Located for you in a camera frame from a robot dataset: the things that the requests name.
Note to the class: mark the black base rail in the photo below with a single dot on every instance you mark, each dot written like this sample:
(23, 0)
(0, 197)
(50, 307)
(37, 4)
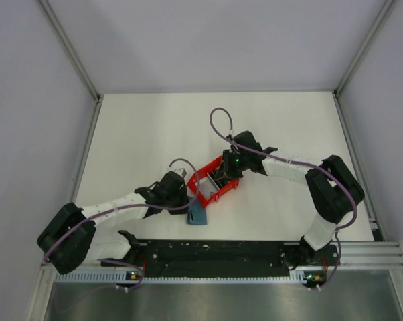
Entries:
(167, 258)

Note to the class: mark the blue leather card holder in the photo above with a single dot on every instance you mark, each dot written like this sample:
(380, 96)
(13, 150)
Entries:
(197, 213)

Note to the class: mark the aluminium frame rail right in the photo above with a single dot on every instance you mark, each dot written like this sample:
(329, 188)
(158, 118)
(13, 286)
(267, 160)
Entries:
(370, 256)

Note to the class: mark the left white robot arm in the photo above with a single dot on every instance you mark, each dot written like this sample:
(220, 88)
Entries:
(81, 235)

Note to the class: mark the grey slotted cable duct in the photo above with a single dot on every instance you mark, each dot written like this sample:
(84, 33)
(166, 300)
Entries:
(128, 277)

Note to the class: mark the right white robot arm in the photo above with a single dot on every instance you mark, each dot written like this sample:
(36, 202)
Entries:
(334, 190)

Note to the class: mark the left aluminium frame post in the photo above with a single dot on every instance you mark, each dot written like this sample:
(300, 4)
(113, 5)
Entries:
(68, 48)

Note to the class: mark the aluminium frame post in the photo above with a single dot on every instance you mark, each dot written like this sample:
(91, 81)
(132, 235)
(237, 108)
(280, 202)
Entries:
(68, 48)
(369, 38)

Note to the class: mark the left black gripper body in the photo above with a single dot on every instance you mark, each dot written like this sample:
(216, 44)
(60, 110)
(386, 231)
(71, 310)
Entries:
(179, 198)

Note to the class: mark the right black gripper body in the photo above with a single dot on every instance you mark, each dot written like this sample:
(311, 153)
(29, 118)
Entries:
(235, 164)

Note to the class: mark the red plastic bin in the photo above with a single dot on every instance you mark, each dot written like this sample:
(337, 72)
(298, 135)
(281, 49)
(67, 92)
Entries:
(210, 170)

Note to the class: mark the right aluminium frame post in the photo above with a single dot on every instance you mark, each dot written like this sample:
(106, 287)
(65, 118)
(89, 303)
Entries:
(369, 38)

